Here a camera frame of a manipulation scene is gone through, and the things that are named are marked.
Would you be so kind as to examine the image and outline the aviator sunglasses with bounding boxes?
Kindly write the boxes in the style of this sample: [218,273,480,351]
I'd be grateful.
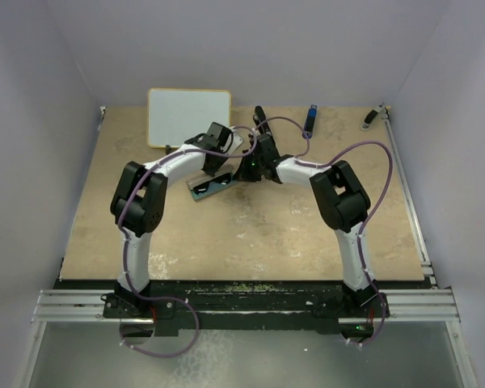
[193,174,232,195]

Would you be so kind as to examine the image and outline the green lined glasses case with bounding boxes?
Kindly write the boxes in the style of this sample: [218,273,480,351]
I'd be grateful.
[186,167,237,201]

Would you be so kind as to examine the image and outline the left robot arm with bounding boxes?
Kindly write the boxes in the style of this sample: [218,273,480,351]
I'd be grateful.
[106,122,234,317]

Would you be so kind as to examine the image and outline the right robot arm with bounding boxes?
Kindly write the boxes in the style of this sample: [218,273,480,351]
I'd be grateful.
[234,135,387,316]

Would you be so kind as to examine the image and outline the black stapler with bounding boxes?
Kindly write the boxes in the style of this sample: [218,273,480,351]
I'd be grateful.
[252,105,272,137]

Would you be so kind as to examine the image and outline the blue stapler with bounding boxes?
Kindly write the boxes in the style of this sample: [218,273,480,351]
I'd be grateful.
[302,104,318,139]

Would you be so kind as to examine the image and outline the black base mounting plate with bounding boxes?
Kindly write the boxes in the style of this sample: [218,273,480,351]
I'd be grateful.
[100,280,390,339]

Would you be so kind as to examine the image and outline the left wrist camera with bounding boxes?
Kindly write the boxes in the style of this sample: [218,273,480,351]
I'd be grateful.
[226,133,244,155]

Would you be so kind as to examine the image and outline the small whiteboard yellow frame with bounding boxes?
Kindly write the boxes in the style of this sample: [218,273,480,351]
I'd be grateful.
[146,88,231,149]

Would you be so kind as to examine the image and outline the black handled tool at corner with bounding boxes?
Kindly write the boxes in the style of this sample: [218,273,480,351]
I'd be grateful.
[361,103,389,131]

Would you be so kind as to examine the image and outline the aluminium rail frame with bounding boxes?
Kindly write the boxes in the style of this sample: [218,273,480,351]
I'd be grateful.
[14,103,480,388]

